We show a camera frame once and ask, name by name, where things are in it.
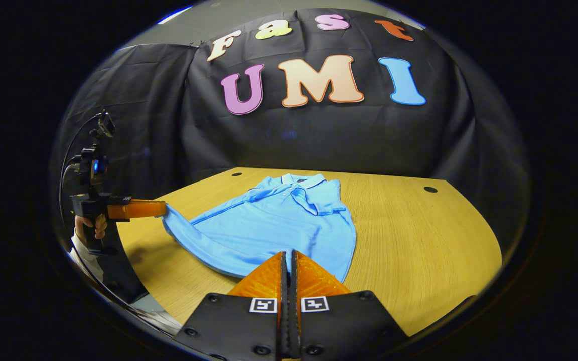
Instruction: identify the black backdrop cloth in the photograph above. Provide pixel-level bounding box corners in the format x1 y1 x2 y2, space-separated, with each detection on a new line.
51 8 530 251

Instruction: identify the light blue polo T-shirt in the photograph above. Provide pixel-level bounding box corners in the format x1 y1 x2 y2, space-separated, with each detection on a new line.
161 173 357 283

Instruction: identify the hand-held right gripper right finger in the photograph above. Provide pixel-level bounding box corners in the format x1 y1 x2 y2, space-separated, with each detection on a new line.
289 249 411 360

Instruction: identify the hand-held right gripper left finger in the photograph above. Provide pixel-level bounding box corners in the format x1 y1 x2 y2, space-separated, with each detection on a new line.
175 251 290 361

